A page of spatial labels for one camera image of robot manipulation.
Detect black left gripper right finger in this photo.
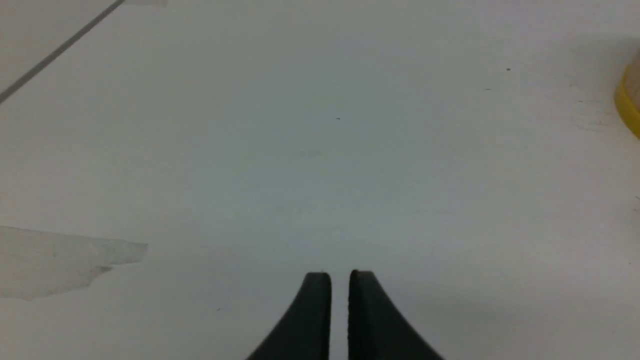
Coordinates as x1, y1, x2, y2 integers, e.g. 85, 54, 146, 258
348, 269, 442, 360

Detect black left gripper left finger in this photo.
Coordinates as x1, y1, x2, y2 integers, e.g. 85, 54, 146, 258
248, 272, 332, 360

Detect bamboo steamer basket yellow rims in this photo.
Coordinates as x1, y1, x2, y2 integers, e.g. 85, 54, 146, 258
614, 52, 640, 139

